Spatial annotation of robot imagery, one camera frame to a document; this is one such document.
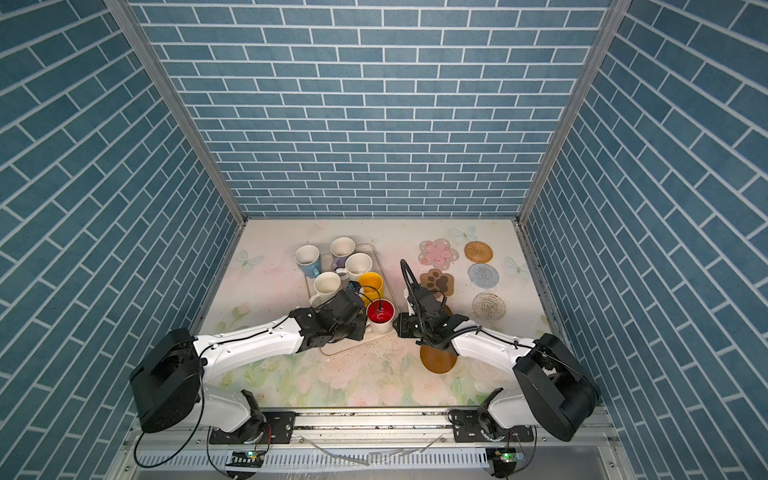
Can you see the blue mug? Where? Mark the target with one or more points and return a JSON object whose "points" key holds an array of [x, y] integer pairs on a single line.
{"points": [[308, 259]]}

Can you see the plain white mug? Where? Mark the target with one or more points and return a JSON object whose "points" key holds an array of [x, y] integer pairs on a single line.
{"points": [[326, 286]]}

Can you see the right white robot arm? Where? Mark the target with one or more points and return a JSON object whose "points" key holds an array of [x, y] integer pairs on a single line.
{"points": [[555, 391]]}

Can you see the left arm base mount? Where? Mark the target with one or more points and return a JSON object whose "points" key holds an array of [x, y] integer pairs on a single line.
{"points": [[272, 426]]}

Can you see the multicolour stitched round coaster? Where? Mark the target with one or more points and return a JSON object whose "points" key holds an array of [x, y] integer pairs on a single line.
{"points": [[489, 307]]}

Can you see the woven rattan coaster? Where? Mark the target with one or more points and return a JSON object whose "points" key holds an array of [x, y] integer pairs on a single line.
{"points": [[478, 252]]}

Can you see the pink flower coaster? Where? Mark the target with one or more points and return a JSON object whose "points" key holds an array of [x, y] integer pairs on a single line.
{"points": [[437, 254]]}

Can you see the beige serving tray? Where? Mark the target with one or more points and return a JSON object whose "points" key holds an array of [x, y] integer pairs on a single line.
{"points": [[332, 349]]}

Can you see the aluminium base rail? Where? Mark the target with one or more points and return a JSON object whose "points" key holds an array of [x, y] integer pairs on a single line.
{"points": [[374, 428]]}

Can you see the purple mug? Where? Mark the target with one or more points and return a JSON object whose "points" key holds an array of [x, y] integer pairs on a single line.
{"points": [[341, 248]]}

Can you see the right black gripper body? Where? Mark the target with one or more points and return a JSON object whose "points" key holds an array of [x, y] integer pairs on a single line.
{"points": [[410, 327]]}

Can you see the yellow mug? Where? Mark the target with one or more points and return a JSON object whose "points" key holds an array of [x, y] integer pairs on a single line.
{"points": [[371, 284]]}

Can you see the white speckled mug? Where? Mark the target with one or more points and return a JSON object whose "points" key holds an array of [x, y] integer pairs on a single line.
{"points": [[357, 265]]}

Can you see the brown round coaster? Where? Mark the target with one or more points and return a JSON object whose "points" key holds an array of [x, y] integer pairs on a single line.
{"points": [[437, 361]]}

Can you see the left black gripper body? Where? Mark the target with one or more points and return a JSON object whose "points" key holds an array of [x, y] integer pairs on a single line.
{"points": [[354, 330]]}

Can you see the blue woven round coaster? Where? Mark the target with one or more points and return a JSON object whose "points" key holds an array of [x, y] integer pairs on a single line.
{"points": [[483, 275]]}

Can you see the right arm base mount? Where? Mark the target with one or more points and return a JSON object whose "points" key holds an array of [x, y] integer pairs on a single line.
{"points": [[471, 426]]}

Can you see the white mug red inside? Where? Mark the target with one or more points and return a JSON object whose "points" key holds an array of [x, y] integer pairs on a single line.
{"points": [[380, 314]]}

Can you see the brown paw coaster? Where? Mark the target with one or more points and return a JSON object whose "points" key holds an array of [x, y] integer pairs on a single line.
{"points": [[439, 283]]}

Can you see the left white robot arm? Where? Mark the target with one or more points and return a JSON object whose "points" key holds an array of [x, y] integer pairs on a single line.
{"points": [[172, 384]]}

